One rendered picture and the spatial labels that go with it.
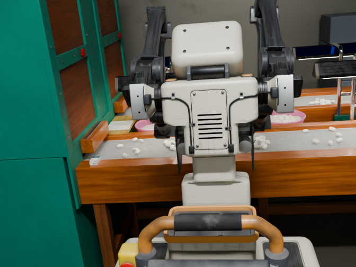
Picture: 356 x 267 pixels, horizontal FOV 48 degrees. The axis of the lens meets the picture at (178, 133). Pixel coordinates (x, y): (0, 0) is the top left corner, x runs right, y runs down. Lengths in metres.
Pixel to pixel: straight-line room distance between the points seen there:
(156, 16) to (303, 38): 3.06
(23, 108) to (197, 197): 0.89
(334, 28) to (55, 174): 2.97
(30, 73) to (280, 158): 1.12
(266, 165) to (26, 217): 1.14
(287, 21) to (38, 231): 3.33
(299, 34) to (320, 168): 2.83
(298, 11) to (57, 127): 3.23
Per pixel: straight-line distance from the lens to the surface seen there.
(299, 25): 4.50
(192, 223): 0.91
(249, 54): 3.80
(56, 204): 1.96
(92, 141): 1.95
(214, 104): 1.13
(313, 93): 2.88
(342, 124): 2.25
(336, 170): 1.85
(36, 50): 1.74
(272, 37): 1.41
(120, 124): 2.38
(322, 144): 2.02
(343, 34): 4.09
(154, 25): 1.55
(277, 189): 1.84
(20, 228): 2.10
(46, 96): 1.77
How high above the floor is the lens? 1.47
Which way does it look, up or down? 19 degrees down
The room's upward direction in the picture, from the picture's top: 5 degrees counter-clockwise
